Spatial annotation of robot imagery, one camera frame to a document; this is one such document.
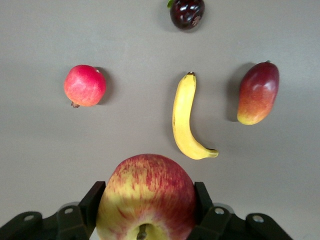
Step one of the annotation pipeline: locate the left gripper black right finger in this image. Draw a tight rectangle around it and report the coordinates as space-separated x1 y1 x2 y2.
192 181 247 240

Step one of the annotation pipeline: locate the red orange mango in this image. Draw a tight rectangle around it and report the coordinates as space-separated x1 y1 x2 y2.
236 60 280 126

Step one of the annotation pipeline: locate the red yellow striped apple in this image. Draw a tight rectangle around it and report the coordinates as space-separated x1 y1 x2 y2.
96 153 197 240

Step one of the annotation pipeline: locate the dark purple mangosteen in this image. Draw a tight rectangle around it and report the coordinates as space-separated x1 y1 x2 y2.
166 0 206 31

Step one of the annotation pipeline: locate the pink red pomegranate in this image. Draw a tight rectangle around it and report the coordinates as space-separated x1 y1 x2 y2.
63 64 107 109

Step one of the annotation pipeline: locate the yellow banana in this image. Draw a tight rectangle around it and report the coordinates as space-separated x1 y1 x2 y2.
171 71 220 160

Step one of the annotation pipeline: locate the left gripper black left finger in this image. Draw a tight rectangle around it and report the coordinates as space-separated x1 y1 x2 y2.
56 181 106 240

